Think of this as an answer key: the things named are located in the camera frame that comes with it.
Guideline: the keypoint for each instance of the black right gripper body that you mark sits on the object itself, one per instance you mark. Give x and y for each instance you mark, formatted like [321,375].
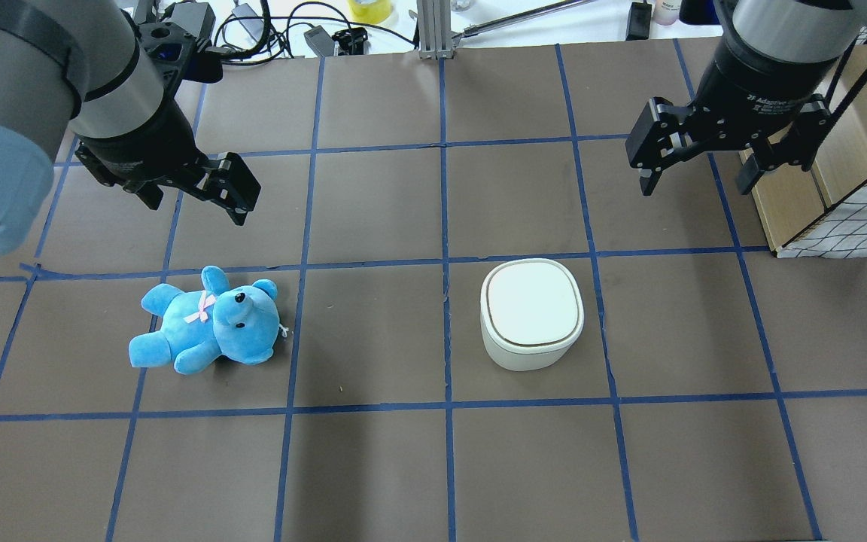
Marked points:
[759,79]

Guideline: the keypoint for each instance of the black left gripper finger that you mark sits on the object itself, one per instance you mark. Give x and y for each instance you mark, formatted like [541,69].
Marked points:
[228,182]
[151,195]

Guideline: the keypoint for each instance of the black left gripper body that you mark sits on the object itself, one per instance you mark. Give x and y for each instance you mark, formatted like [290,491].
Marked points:
[146,141]

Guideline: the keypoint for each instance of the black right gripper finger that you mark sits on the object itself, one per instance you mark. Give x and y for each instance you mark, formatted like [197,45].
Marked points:
[661,137]
[798,146]

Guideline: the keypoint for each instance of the white desktop trash can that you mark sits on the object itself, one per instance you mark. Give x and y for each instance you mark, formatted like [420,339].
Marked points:
[530,313]

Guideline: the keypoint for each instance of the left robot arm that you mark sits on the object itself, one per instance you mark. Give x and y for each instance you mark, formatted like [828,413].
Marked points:
[109,77]

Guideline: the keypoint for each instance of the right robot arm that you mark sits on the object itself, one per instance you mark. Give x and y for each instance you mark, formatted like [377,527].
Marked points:
[795,31]

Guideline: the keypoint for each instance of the blue teddy bear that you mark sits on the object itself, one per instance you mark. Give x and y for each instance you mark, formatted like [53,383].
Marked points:
[240,324]

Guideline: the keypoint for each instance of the black power adapter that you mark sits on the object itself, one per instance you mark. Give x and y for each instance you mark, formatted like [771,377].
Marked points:
[320,42]

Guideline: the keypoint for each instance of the yellow tape roll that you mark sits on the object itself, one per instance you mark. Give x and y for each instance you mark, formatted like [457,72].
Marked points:
[372,12]

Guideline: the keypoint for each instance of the wooden shelf with wire grid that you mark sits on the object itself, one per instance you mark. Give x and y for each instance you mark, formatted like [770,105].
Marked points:
[821,211]

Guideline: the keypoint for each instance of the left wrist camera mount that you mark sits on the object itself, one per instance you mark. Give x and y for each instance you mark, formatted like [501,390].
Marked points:
[178,39]

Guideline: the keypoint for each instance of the aluminium frame post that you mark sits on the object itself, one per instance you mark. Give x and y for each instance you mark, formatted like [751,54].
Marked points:
[434,29]

